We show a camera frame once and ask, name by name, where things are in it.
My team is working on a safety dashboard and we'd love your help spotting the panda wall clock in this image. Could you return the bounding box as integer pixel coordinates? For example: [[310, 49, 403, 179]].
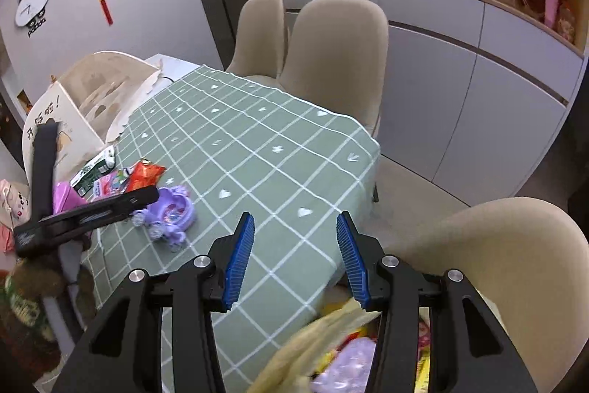
[[15, 0, 49, 37]]

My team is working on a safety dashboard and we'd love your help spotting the yellow red snack packet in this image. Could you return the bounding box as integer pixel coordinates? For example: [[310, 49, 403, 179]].
[[413, 319, 431, 393]]

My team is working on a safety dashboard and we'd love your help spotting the middle beige chair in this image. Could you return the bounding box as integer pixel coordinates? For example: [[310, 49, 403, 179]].
[[279, 0, 389, 135]]

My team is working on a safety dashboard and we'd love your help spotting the green white snack packet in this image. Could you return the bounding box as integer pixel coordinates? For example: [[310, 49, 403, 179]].
[[70, 145, 116, 197]]

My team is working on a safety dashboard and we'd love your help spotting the white mesh food cover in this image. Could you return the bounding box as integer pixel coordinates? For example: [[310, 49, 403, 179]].
[[22, 51, 161, 182]]

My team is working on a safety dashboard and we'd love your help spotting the pink cartoon snack packet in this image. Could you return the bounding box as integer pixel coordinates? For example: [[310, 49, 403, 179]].
[[93, 169, 130, 199]]

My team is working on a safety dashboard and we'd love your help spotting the translucent purple plastic bag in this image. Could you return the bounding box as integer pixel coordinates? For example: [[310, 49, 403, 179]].
[[310, 337, 376, 393]]

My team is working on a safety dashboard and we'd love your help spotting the far beige chair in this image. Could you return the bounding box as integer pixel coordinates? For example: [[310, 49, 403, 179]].
[[227, 0, 289, 88]]

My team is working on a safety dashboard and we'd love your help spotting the pink toy trash bin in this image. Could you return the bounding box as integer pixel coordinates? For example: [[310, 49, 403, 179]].
[[53, 182, 87, 214]]

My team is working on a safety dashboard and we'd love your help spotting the near beige chair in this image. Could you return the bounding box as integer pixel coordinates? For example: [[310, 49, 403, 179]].
[[384, 197, 588, 392]]

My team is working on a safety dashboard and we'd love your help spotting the red foil snack packet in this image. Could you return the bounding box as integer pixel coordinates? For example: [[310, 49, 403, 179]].
[[126, 159, 166, 192]]

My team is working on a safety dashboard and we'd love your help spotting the beige chair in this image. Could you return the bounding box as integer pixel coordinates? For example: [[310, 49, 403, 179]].
[[227, 0, 289, 88], [384, 197, 588, 392], [279, 0, 389, 135]]

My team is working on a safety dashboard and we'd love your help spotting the green checked tablecloth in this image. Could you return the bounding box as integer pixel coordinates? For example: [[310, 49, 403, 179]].
[[85, 66, 380, 392]]

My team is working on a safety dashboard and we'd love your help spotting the grey sideboard cabinet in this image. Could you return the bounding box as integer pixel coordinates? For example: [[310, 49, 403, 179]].
[[249, 0, 586, 208]]

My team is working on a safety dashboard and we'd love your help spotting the purple toy carriage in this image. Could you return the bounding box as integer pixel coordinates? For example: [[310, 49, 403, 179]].
[[132, 186, 196, 251]]

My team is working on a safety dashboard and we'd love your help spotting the yellow trash bag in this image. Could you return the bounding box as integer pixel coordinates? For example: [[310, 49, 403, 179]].
[[247, 298, 380, 393]]

